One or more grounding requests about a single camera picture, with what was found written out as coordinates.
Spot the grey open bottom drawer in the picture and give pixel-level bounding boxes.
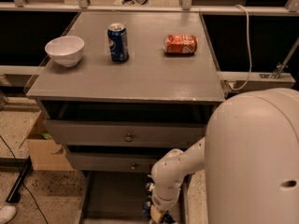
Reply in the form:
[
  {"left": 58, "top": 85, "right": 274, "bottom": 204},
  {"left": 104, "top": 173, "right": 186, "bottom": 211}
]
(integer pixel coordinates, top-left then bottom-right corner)
[{"left": 75, "top": 171, "right": 191, "bottom": 224}]

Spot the grey top drawer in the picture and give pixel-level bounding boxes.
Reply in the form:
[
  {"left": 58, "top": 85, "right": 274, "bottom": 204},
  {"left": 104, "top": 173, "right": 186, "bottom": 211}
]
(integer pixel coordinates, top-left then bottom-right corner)
[{"left": 44, "top": 119, "right": 205, "bottom": 148}]

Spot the orange soda can lying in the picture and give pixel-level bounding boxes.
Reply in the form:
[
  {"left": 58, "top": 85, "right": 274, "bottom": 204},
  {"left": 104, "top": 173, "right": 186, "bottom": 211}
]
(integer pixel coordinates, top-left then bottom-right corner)
[{"left": 164, "top": 35, "right": 198, "bottom": 54}]

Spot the blue Pepsi can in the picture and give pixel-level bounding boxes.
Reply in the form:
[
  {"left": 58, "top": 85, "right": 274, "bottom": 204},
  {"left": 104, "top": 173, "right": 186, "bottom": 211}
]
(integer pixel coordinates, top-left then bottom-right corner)
[{"left": 107, "top": 22, "right": 129, "bottom": 63}]

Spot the black bar on floor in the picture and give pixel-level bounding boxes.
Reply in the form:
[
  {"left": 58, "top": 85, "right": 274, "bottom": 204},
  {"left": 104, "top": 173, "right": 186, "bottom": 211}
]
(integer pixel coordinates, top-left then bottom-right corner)
[{"left": 6, "top": 158, "right": 32, "bottom": 203}]

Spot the grey middle drawer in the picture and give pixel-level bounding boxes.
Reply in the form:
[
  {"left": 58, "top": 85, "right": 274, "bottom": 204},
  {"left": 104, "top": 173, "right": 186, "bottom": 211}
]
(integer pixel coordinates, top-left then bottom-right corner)
[{"left": 66, "top": 152, "right": 162, "bottom": 173}]

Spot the metal railing frame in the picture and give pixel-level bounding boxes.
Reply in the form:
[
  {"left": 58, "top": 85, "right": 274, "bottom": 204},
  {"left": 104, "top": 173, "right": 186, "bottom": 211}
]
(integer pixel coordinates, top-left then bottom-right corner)
[{"left": 0, "top": 0, "right": 299, "bottom": 17}]

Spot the black floor cable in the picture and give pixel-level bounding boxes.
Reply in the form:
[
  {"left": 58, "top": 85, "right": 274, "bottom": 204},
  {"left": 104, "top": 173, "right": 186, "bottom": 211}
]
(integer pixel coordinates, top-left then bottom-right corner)
[{"left": 0, "top": 134, "right": 50, "bottom": 224}]

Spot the white ceramic bowl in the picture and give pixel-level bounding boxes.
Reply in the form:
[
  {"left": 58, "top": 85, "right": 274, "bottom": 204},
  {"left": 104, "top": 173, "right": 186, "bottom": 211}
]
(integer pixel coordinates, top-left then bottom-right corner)
[{"left": 45, "top": 35, "right": 85, "bottom": 67}]

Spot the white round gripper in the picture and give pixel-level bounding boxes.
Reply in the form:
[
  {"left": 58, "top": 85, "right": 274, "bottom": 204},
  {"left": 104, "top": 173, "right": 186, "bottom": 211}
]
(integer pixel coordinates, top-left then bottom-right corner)
[{"left": 150, "top": 187, "right": 180, "bottom": 224}]

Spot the grey drawer cabinet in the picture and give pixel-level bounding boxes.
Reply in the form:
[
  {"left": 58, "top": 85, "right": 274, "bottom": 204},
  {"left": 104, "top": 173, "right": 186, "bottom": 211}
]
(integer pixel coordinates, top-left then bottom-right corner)
[{"left": 25, "top": 11, "right": 226, "bottom": 175}]

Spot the white cable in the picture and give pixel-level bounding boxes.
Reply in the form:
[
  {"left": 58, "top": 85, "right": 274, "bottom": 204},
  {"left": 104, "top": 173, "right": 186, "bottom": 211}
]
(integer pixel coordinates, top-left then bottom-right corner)
[{"left": 227, "top": 4, "right": 253, "bottom": 92}]

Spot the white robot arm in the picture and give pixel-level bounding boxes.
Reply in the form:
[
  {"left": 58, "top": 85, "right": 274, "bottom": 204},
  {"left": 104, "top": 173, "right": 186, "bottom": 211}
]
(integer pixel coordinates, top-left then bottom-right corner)
[{"left": 150, "top": 88, "right": 299, "bottom": 224}]

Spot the blue Kettle chip bag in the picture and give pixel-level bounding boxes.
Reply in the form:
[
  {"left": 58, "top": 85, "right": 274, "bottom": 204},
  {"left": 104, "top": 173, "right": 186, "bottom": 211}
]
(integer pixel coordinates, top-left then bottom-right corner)
[{"left": 142, "top": 182, "right": 178, "bottom": 224}]

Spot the white shoe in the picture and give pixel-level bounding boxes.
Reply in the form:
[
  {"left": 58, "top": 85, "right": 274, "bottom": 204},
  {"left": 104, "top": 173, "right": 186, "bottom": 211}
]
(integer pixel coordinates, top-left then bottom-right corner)
[{"left": 0, "top": 205, "right": 17, "bottom": 224}]

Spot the cardboard box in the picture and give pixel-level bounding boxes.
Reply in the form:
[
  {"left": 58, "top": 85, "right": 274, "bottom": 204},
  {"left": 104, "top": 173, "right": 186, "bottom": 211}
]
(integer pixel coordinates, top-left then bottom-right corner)
[{"left": 26, "top": 113, "right": 73, "bottom": 171}]

